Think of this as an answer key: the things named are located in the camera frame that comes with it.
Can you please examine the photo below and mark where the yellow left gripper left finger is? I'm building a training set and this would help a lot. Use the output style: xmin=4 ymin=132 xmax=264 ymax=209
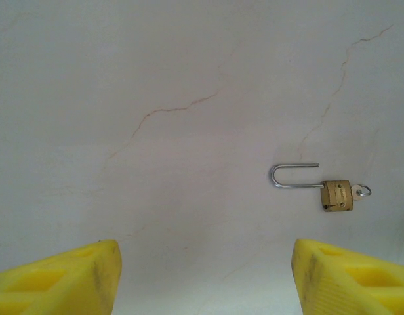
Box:
xmin=0 ymin=238 xmax=124 ymax=315

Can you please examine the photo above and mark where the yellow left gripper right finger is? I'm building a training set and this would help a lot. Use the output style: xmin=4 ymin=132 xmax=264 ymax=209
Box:
xmin=293 ymin=238 xmax=404 ymax=315

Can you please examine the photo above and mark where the brass long-shackle padlock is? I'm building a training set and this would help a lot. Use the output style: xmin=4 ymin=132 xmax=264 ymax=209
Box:
xmin=271 ymin=163 xmax=355 ymax=213

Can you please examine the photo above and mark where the small silver key with ring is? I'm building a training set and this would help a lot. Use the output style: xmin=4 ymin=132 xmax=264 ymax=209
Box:
xmin=350 ymin=183 xmax=373 ymax=202

